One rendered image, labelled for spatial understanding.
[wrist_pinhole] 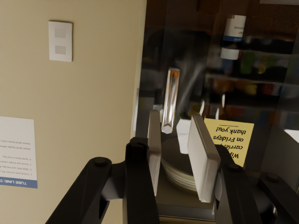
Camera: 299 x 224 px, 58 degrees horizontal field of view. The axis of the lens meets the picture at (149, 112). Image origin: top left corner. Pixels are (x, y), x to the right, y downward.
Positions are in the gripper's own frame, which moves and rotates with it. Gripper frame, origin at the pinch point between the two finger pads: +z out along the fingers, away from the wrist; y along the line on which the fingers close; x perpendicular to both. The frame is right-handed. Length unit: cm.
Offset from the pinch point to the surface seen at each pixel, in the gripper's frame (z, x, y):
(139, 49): 23.2, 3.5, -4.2
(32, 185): 66, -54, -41
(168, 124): 16.9, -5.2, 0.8
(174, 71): 16.9, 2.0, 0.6
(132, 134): 23.2, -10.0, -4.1
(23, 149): 66, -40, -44
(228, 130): 21.8, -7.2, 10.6
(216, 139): 21.8, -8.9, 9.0
